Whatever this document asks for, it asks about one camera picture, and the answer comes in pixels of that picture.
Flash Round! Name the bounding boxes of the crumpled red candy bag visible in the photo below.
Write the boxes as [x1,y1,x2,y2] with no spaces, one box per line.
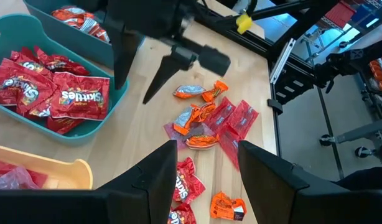
[208,190,248,222]

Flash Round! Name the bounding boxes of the white metal bracket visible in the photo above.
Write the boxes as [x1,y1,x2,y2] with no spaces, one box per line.
[269,37,297,85]

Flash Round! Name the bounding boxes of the orange storage boxes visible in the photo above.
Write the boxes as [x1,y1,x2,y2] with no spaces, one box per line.
[367,53,382,91]

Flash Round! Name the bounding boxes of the black seat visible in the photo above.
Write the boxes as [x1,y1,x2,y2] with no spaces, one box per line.
[333,166,382,191]

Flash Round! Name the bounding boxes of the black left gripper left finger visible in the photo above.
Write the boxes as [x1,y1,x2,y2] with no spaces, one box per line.
[0,139,179,224]

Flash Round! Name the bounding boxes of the pale pink Twizzlers packet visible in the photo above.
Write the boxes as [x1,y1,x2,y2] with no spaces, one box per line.
[163,121,200,151]
[0,166,41,191]

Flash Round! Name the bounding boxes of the black caster wheel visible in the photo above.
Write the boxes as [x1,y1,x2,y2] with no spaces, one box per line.
[353,145,369,159]
[319,133,334,147]

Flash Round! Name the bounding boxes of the red Skittles packet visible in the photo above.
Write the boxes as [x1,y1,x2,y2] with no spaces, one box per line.
[9,50,54,80]
[171,156,207,205]
[38,72,111,121]
[45,115,86,136]
[167,202,197,224]
[34,45,91,78]
[0,57,58,116]

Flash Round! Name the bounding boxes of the red storage bins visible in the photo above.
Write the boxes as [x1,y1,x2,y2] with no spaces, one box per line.
[324,0,357,29]

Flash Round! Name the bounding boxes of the grey cart leg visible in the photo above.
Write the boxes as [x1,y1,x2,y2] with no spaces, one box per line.
[330,117,382,144]

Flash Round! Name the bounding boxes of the dark teal plastic bin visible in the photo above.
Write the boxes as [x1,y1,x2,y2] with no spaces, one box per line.
[22,0,145,70]

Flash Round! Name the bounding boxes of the yellow plastic bin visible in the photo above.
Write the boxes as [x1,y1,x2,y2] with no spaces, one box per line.
[0,142,95,191]

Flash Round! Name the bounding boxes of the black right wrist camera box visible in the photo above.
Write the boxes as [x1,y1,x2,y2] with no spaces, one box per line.
[197,44,232,78]

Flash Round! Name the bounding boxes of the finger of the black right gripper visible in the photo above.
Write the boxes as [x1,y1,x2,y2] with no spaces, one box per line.
[111,27,146,91]
[142,45,200,105]

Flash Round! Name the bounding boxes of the blue storage bin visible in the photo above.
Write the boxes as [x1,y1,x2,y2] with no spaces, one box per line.
[352,2,380,26]

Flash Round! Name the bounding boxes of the orange Reese's packet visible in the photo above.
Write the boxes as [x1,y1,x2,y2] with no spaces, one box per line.
[90,25,112,45]
[50,6,88,29]
[172,83,208,100]
[172,105,200,137]
[184,133,221,151]
[201,79,230,103]
[193,101,217,123]
[78,16,101,34]

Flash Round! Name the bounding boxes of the black aluminium table frame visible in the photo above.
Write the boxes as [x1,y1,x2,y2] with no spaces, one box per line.
[190,0,341,159]

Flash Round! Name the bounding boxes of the yellow foam pad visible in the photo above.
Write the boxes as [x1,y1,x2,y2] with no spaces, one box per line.
[235,12,254,35]

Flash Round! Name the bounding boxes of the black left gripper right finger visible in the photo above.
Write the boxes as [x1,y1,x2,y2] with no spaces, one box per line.
[237,139,382,224]

